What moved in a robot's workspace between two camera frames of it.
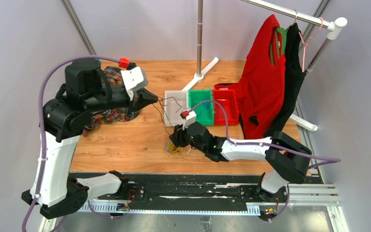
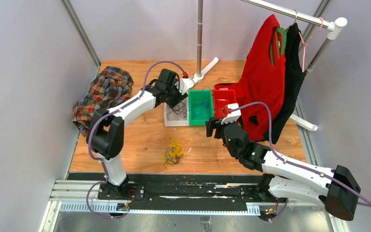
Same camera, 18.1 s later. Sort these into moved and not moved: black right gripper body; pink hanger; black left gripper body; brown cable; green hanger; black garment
Moved: black right gripper body; black left gripper body; brown cable
Not moved: green hanger; black garment; pink hanger
